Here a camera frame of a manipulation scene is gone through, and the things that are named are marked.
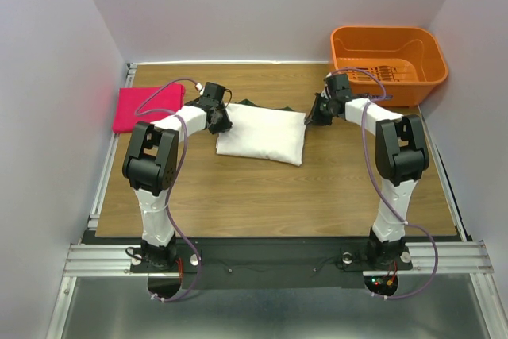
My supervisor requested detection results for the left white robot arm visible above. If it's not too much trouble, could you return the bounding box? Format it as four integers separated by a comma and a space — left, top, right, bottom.
122, 82, 233, 271

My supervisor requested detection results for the white green-sleeved t-shirt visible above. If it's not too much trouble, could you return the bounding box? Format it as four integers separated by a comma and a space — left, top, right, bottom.
216, 104, 306, 167

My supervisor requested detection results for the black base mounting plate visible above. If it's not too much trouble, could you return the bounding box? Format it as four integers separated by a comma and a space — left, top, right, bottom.
125, 237, 412, 296

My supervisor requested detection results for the orange plastic basket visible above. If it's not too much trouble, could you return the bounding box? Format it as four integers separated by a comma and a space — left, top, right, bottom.
330, 26, 448, 107

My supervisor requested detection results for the folded pink t-shirt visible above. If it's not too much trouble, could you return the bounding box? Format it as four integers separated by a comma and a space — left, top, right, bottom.
112, 83, 186, 133

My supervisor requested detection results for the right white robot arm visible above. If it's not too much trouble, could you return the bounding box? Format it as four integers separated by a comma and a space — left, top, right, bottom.
306, 70, 429, 268

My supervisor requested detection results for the aluminium table frame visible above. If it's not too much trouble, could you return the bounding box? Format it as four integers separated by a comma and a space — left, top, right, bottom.
45, 61, 497, 339

